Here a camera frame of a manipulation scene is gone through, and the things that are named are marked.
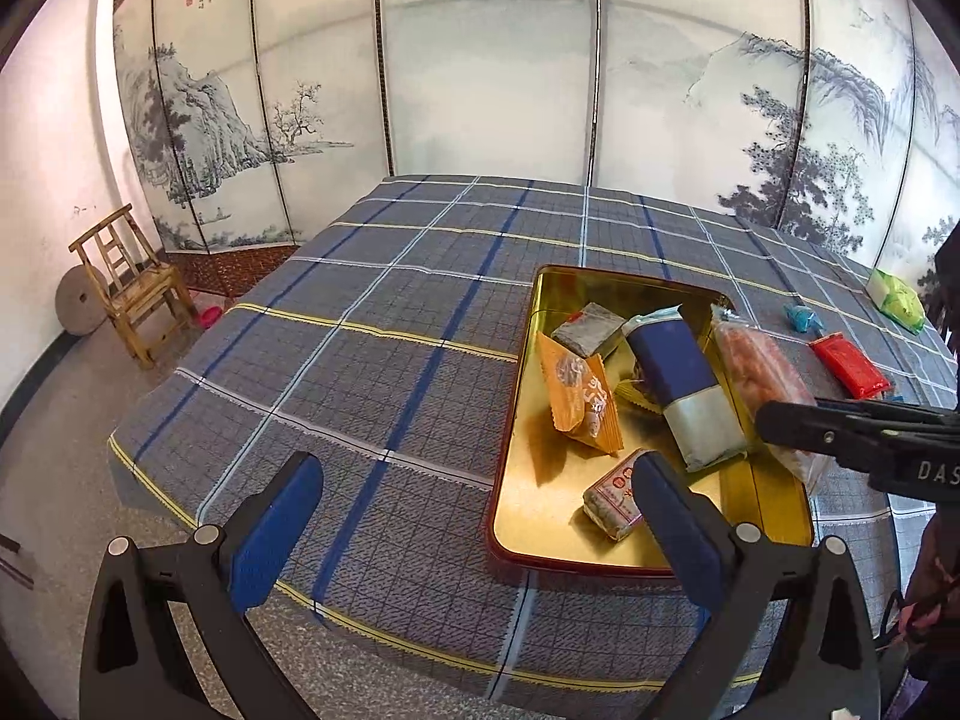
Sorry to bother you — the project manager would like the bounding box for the teal candy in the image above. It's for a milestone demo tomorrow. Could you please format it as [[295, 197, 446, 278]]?
[[782, 302, 826, 335]]

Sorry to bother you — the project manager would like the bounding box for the red tin box gold interior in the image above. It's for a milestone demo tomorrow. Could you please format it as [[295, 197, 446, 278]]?
[[484, 264, 817, 580]]

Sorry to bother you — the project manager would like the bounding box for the round stone millstone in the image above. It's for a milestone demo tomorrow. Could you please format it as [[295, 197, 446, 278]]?
[[54, 264, 110, 335]]

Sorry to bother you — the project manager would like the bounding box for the green snack packet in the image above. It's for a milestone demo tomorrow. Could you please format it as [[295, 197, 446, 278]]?
[[866, 268, 927, 335]]

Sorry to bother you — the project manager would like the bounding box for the grey clear-wrapped snack packet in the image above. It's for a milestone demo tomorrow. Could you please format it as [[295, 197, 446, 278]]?
[[551, 302, 631, 359]]

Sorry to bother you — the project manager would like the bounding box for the painted landscape folding screen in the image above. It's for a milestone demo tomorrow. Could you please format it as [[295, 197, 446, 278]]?
[[112, 0, 960, 293]]

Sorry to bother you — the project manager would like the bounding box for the yellow snack packet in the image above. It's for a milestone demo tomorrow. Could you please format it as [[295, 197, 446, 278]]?
[[615, 375, 665, 415]]

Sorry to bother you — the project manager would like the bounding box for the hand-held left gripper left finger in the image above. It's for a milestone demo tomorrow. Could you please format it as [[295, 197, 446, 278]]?
[[79, 451, 325, 720]]

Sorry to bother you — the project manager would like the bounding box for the clear peanut brittle packet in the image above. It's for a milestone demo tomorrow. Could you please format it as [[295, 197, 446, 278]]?
[[709, 304, 833, 496]]

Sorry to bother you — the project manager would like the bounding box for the red snack packet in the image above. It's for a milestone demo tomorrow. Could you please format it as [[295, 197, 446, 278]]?
[[808, 335, 895, 398]]

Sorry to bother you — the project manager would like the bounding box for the person's dark clothing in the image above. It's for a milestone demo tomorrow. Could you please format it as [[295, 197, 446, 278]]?
[[877, 499, 960, 720]]

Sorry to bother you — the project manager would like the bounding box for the pink patterned snack packet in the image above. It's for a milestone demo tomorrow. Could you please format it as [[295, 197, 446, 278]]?
[[582, 448, 661, 542]]

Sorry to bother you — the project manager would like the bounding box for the grey plaid tablecloth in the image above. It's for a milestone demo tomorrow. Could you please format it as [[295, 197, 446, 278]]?
[[107, 174, 960, 720]]

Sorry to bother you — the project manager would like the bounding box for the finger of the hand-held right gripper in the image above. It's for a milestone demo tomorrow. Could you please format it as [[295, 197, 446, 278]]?
[[756, 400, 960, 475]]

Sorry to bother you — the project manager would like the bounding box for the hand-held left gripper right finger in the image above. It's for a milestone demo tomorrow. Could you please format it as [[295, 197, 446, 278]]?
[[630, 452, 880, 720]]

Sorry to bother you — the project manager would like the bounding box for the orange snack packet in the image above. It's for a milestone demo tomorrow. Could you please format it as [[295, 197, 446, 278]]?
[[536, 331, 625, 457]]

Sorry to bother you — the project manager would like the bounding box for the navy and pale blue packet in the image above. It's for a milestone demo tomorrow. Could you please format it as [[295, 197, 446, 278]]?
[[622, 304, 751, 473]]

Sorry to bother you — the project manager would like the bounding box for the light wooden chair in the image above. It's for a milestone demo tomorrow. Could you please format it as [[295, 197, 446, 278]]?
[[69, 204, 197, 370]]

